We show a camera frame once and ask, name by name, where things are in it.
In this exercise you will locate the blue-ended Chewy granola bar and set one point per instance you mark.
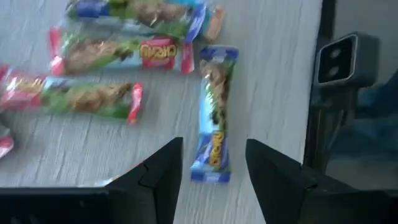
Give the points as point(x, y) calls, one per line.
point(214, 149)
point(93, 9)

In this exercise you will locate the grey table-level camera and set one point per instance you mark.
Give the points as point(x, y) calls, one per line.
point(363, 62)

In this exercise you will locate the grey woven table mat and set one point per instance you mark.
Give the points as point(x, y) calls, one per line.
point(273, 93)

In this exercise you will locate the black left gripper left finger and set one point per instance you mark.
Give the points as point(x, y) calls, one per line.
point(140, 202)

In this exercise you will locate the orange-ended Chewy granola bar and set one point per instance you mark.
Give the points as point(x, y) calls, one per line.
point(214, 25)

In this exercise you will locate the red-ended Chewy granola bar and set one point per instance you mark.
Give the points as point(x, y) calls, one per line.
point(155, 53)
point(5, 146)
point(93, 99)

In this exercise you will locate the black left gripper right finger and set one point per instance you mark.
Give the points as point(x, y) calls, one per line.
point(295, 199)

